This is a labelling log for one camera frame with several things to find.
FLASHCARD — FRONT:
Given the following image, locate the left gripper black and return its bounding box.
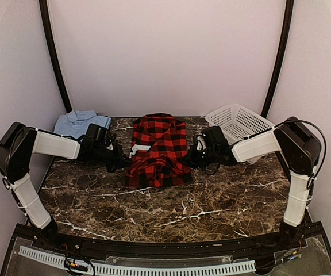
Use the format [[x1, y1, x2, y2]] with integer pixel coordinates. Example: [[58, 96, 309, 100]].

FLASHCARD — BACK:
[[93, 143, 133, 173]]

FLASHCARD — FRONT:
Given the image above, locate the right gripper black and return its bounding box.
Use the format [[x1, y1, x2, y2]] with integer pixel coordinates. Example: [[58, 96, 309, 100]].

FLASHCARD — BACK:
[[179, 144, 218, 170]]

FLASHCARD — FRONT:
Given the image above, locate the red black plaid shirt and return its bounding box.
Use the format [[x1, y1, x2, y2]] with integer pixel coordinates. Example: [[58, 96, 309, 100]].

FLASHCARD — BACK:
[[125, 113, 193, 188]]

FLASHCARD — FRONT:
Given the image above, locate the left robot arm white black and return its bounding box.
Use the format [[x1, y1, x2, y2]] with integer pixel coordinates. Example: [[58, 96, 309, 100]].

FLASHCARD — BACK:
[[0, 122, 132, 229]]

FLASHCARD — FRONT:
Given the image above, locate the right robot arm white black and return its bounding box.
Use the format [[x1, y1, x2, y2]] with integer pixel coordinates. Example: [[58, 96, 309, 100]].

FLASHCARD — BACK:
[[180, 117, 327, 250]]

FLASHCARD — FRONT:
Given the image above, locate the folded light blue shirt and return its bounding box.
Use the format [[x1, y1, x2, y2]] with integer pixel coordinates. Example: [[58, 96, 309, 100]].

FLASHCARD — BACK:
[[53, 110, 112, 139]]

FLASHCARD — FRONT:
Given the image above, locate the white plastic mesh basket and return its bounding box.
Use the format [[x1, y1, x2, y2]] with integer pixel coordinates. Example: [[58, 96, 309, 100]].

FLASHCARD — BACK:
[[205, 104, 281, 166]]

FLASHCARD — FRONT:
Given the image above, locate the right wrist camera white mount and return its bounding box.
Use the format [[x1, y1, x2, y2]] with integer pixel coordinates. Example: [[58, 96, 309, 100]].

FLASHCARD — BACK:
[[193, 135, 207, 151]]

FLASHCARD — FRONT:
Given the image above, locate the white slotted cable duct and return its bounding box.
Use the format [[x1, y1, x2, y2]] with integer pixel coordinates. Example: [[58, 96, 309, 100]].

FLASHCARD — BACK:
[[18, 246, 256, 275]]

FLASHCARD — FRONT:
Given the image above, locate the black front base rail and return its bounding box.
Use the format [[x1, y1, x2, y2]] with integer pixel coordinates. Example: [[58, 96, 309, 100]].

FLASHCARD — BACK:
[[7, 222, 331, 266]]

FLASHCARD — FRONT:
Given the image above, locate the left black frame post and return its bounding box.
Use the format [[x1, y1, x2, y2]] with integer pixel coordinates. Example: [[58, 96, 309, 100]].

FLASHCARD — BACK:
[[39, 0, 73, 113]]

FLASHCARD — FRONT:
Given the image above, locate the black frame post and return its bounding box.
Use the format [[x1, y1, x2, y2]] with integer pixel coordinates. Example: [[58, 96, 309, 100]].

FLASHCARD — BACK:
[[39, 0, 73, 113], [260, 0, 294, 118]]

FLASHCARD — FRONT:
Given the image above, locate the right black frame post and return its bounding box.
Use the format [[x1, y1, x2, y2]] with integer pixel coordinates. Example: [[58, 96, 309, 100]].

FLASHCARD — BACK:
[[260, 0, 294, 118]]

